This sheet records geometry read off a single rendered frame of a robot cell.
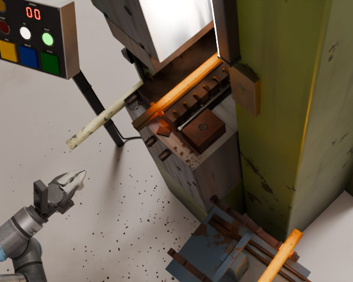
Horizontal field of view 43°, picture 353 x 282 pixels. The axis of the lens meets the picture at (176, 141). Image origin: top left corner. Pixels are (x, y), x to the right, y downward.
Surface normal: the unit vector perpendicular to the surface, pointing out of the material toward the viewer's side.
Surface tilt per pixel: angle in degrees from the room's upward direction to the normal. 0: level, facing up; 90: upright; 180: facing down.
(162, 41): 90
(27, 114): 0
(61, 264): 0
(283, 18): 90
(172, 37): 90
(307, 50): 90
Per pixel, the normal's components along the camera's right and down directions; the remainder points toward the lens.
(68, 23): 0.90, 0.29
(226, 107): -0.17, -0.44
